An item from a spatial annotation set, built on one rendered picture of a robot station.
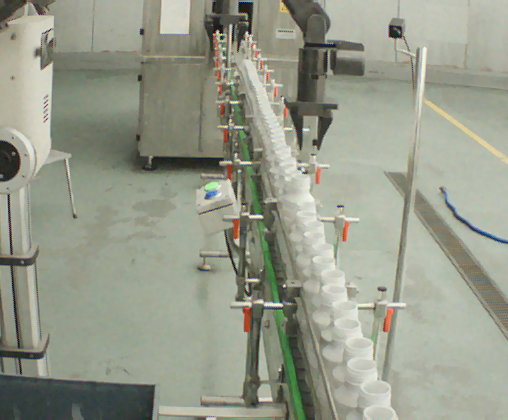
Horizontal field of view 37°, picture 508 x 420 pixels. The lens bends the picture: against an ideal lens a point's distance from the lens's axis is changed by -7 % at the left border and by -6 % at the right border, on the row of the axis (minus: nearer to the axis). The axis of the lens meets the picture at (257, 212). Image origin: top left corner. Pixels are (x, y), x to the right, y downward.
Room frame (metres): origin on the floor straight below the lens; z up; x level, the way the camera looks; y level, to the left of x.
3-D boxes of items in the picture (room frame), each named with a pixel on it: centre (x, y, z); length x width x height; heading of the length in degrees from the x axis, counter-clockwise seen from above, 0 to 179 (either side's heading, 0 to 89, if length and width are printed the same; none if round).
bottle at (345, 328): (0.97, -0.13, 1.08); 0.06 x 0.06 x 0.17
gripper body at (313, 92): (1.54, -0.09, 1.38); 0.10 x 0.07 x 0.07; 95
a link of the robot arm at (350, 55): (1.55, -0.13, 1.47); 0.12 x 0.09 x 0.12; 93
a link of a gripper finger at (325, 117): (1.54, -0.10, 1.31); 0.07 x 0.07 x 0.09; 5
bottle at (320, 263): (1.20, -0.11, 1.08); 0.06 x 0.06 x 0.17
